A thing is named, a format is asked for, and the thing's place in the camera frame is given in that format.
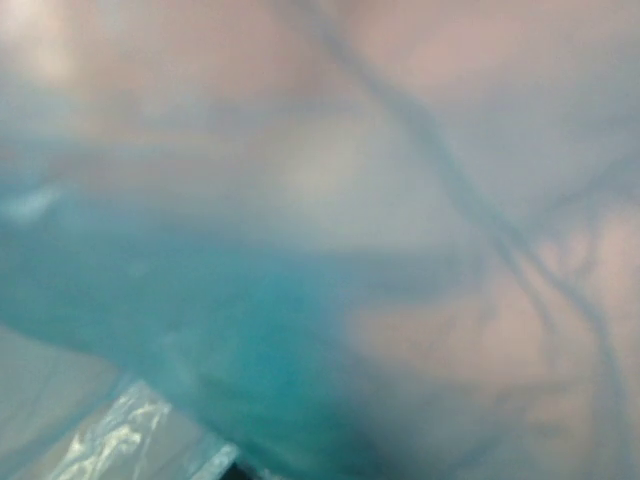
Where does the blue plastic trash bag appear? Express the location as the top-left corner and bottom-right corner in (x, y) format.
(1, 1), (639, 479)

